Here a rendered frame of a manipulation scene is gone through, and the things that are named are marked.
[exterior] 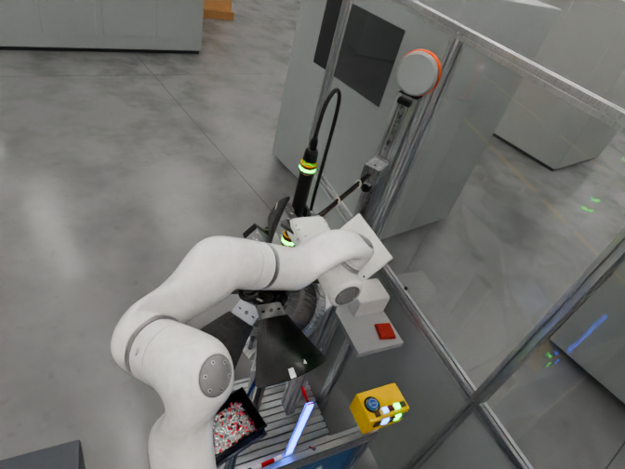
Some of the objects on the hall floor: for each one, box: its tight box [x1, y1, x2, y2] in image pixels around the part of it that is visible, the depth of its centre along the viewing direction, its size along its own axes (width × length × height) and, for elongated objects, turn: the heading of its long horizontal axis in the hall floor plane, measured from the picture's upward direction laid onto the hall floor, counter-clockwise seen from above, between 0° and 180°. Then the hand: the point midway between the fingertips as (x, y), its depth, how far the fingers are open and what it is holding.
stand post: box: [281, 305, 338, 415], centre depth 202 cm, size 4×9×115 cm, turn 8°
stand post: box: [246, 371, 266, 411], centre depth 200 cm, size 4×9×91 cm, turn 8°
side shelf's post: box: [316, 339, 352, 410], centre depth 220 cm, size 4×4×83 cm
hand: (297, 210), depth 114 cm, fingers closed on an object, 4 cm apart
